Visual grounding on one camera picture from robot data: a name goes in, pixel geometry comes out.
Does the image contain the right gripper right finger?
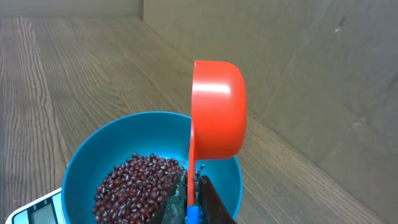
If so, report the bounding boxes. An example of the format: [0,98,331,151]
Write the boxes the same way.
[194,165,237,224]

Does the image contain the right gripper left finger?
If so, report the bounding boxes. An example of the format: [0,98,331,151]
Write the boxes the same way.
[151,169,187,224]

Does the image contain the red measuring scoop blue handle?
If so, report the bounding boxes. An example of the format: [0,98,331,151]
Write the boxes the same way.
[187,60,247,223]

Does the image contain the red beans in bowl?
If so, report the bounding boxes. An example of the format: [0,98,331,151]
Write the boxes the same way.
[92,153,184,223]

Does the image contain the blue bowl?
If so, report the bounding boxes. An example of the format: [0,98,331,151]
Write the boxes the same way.
[62,111,243,223]

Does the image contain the white digital kitchen scale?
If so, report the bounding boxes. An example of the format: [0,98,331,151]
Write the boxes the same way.
[5,188,66,224]

